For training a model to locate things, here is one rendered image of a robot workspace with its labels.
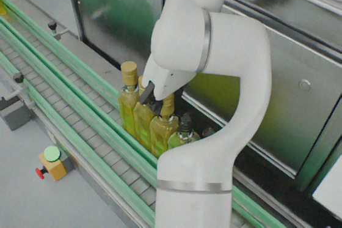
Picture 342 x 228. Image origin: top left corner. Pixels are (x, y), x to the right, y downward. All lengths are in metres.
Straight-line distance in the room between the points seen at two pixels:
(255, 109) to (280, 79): 0.24
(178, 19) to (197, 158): 0.15
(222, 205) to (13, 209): 0.79
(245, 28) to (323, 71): 0.20
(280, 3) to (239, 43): 0.18
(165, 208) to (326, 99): 0.34
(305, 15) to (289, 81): 0.13
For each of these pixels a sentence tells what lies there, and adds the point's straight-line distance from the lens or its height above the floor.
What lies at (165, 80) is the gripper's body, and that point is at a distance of 0.52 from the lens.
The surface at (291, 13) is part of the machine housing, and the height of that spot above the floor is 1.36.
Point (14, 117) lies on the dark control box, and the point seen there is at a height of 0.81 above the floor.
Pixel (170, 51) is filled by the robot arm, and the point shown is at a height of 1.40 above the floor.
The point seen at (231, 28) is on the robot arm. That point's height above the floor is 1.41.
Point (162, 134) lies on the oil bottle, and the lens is 0.68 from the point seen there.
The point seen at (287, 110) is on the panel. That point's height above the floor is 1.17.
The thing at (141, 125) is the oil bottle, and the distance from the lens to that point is 0.75.
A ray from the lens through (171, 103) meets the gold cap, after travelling 0.64.
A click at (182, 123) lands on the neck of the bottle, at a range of 0.62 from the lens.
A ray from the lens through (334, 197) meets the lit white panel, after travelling 0.72.
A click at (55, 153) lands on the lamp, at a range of 0.98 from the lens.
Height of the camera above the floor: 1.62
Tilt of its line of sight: 47 degrees down
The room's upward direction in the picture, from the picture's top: straight up
